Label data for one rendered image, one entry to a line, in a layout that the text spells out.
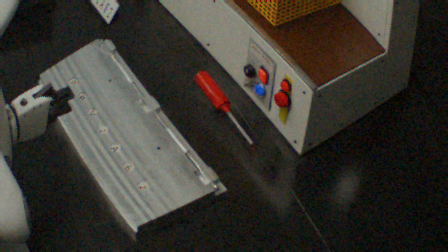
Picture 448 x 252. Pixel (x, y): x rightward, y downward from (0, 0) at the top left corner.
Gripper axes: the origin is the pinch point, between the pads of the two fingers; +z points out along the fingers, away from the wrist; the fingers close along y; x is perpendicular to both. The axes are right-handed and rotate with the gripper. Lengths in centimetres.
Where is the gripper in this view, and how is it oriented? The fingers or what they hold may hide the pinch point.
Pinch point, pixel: (63, 101)
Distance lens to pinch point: 200.8
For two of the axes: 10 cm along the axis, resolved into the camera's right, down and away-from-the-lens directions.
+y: -2.6, 6.9, 6.7
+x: 5.8, 6.7, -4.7
